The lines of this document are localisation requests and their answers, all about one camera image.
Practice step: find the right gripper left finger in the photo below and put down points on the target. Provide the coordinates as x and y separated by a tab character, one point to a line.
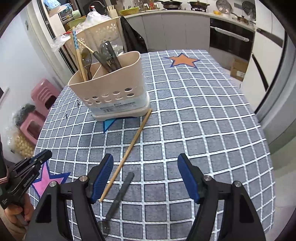
98	177

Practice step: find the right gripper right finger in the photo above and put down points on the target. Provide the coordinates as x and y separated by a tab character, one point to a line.
192	178

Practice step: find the wooden chopstick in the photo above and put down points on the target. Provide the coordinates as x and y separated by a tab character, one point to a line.
82	45
127	153

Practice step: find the left human hand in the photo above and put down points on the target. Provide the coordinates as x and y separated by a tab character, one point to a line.
20	215

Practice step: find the pink star sticker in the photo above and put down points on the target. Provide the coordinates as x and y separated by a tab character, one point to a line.
41	183

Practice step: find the bag of potatoes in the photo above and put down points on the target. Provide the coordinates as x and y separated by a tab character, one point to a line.
19	144

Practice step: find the blue star sticker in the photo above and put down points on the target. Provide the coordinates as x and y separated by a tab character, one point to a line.
111	122

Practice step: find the blue grid tablecloth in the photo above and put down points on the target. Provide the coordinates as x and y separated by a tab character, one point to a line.
199	111

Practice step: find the pink plastic stool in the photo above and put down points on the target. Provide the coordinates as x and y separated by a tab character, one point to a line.
44	96

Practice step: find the beige utensil holder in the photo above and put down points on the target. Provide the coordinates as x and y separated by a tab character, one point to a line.
118	94

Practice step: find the cardboard box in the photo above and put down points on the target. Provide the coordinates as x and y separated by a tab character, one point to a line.
238	69

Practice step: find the orange star sticker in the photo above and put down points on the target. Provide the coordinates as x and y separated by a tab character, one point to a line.
183	59

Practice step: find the white refrigerator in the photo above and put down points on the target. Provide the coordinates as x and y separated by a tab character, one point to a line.
268	44

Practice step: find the wooden chopstick in holder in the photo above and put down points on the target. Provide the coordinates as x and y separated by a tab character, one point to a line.
82	45

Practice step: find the blue patterned chopstick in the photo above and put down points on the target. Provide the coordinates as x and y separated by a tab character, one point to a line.
76	46

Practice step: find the black garbage bag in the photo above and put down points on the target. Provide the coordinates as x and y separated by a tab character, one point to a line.
133	40

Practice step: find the built-in black oven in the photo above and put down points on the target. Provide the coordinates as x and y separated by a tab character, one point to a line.
231	38

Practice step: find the beige storage cart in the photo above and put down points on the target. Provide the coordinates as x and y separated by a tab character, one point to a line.
110	30

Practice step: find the green colander basket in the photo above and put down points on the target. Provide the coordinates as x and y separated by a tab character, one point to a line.
129	11

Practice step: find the dark cooking pot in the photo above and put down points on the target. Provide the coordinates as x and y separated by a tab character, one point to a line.
198	6

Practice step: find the black wok on stove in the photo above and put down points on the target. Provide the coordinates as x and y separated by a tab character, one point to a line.
170	5

